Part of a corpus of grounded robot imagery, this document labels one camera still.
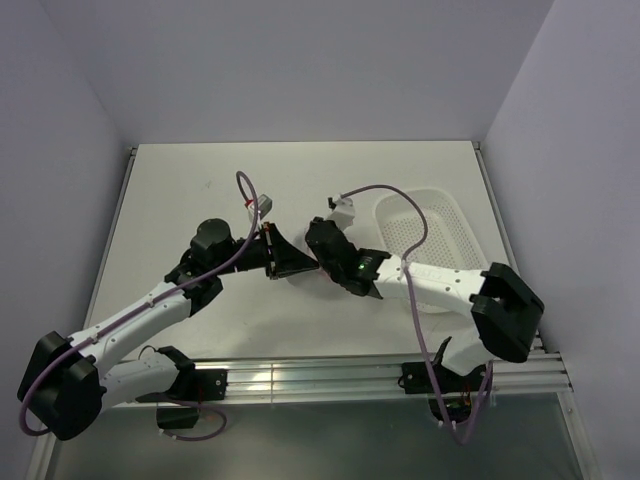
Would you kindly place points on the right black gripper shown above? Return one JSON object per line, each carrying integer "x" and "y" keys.
{"x": 317, "y": 218}

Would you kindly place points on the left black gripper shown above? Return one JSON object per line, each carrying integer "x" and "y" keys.
{"x": 283, "y": 257}

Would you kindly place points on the white mesh laundry bag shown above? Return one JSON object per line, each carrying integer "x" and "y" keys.
{"x": 314, "y": 282}

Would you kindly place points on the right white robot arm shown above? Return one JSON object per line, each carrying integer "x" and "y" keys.
{"x": 503, "y": 311}

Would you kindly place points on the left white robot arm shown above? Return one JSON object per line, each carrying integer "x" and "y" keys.
{"x": 70, "y": 380}

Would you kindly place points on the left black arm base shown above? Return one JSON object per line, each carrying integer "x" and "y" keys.
{"x": 190, "y": 393}

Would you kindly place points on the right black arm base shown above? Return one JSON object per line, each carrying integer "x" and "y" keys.
{"x": 456, "y": 390}

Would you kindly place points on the white perforated plastic basket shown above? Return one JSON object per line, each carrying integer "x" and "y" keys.
{"x": 450, "y": 241}

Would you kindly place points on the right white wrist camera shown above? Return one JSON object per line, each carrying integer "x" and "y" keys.
{"x": 341, "y": 212}

